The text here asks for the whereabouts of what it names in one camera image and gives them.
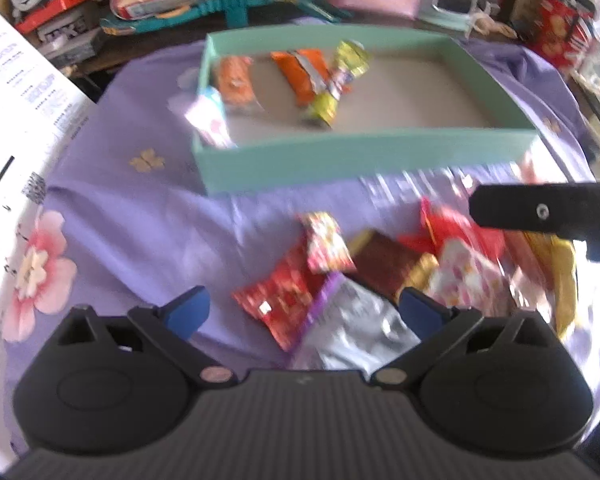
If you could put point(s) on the red spotted snack packet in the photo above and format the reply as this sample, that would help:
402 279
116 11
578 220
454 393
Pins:
280 295

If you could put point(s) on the green cardboard box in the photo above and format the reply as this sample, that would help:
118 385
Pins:
330 160

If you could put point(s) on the silver purple snack packet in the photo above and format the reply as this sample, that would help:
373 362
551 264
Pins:
350 330

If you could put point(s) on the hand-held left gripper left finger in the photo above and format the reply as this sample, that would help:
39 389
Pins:
190 310

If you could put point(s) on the orange silver snack packet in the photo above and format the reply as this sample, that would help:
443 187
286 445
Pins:
297 77

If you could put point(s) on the grey toy block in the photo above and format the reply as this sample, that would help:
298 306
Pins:
70 40

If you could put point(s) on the yellow green candy packet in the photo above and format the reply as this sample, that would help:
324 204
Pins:
342 67

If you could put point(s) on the plain red snack packet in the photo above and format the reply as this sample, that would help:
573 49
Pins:
450 227

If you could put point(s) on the white instruction sheet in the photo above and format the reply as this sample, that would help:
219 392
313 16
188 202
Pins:
20 110

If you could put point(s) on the brown chocolate packet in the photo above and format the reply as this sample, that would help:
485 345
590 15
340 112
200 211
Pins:
385 262

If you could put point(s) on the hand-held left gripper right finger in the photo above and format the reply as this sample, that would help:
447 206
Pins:
420 310

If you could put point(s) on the yellow red fries packet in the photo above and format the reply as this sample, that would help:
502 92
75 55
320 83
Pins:
560 285

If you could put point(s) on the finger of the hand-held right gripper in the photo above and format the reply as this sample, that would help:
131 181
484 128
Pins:
530 210

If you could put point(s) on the beige cloth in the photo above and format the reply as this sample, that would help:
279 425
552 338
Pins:
485 25

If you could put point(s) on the purple flower cloth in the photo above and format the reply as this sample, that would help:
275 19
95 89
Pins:
145 230

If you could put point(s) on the red biscuit box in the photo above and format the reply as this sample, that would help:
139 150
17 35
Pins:
555 30

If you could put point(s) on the pink white snack packet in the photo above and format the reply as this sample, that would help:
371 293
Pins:
207 117

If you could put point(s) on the small red patterned packet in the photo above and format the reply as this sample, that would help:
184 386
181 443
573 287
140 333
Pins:
325 242

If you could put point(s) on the clear pink tube packet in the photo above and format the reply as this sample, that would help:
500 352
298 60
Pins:
525 272

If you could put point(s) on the small orange snack packet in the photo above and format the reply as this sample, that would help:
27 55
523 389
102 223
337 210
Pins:
235 82

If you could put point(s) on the white pink hearts packet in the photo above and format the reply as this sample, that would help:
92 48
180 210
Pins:
470 275

